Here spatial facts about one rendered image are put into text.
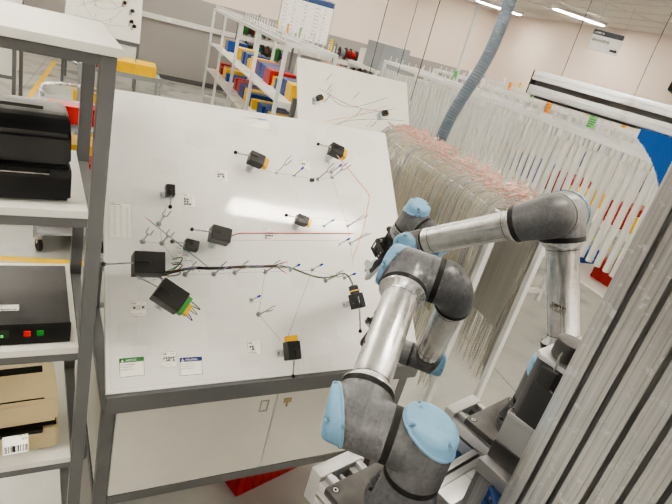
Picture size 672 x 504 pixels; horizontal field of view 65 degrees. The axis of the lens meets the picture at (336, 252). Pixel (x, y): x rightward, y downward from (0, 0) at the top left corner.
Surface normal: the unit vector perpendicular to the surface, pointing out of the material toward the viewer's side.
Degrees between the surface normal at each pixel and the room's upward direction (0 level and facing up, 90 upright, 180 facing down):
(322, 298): 48
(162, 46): 90
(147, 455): 90
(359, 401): 23
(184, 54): 90
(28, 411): 72
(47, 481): 0
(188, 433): 90
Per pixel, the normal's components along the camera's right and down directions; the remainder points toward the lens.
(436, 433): 0.36, -0.84
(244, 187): 0.49, -0.26
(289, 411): 0.44, 0.45
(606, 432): -0.74, 0.08
